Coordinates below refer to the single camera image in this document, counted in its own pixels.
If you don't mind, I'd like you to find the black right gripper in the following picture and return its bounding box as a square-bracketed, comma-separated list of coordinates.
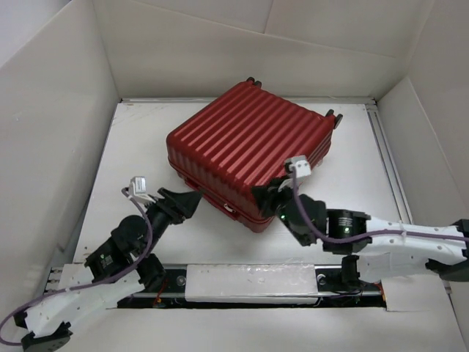
[251, 174, 311, 246]

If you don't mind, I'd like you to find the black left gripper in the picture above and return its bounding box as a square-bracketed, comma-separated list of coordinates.
[141, 187, 204, 257]

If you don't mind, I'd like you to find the red hard-shell suitcase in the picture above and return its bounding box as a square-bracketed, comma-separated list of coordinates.
[166, 77, 342, 232]

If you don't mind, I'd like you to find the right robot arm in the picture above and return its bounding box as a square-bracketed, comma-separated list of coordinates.
[251, 177, 468, 289]

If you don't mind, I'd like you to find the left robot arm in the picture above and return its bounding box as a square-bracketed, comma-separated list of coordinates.
[14, 186, 202, 351]

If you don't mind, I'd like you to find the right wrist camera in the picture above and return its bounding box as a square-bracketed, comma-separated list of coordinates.
[284, 155, 311, 177]

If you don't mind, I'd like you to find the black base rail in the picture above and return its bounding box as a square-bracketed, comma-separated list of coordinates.
[117, 263, 386, 309]

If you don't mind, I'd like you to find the aluminium side rail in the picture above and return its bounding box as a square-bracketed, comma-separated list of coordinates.
[365, 99, 413, 224]

